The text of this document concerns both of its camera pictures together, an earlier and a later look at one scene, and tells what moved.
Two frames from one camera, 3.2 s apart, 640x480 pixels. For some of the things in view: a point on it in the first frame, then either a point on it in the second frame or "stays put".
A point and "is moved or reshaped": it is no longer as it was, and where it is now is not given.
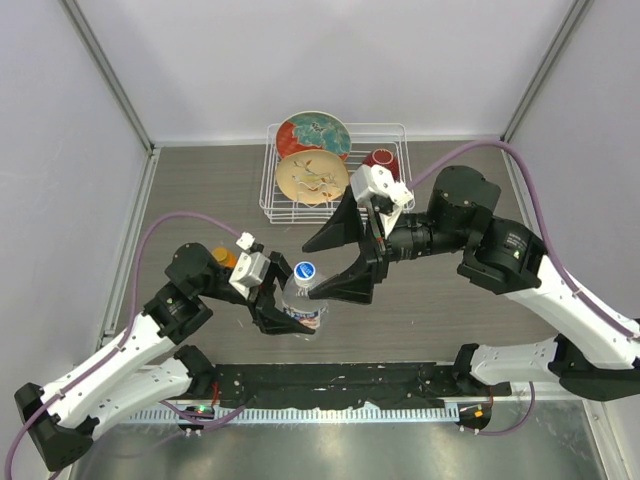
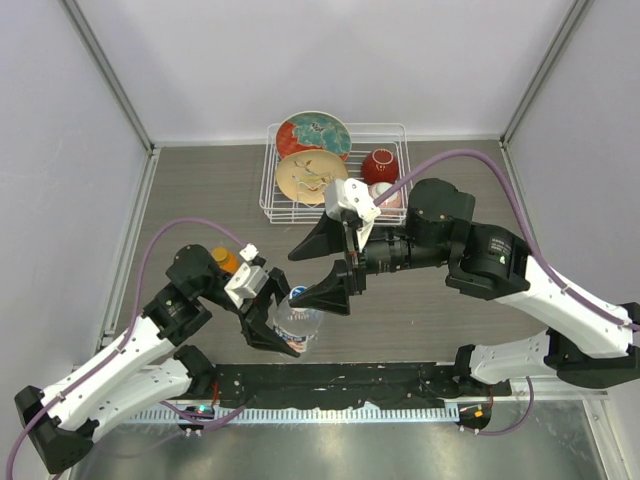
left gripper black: [263, 306] → [258, 331]
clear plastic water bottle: [297, 304] is moved or reshaped
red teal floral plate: [312, 130] stays put
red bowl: [386, 158] stays put
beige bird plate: [312, 177] stays put
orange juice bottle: [224, 257] stays put
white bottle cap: [304, 271] → [297, 291]
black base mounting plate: [337, 384] stays put
